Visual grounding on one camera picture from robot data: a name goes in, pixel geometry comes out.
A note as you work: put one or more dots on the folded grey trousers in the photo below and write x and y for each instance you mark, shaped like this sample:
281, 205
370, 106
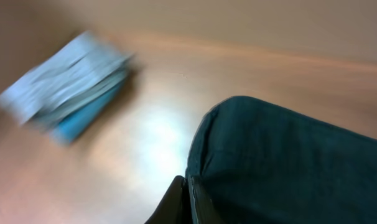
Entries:
76, 75

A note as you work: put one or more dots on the folded blue jeans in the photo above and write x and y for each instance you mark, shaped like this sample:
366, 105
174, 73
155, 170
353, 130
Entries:
73, 126

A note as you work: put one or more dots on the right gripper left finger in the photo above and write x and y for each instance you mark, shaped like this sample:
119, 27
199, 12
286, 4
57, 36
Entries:
171, 208

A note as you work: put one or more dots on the black shorts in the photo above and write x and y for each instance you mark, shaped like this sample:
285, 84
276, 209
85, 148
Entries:
262, 163

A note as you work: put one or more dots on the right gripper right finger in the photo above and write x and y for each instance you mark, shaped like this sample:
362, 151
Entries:
203, 211

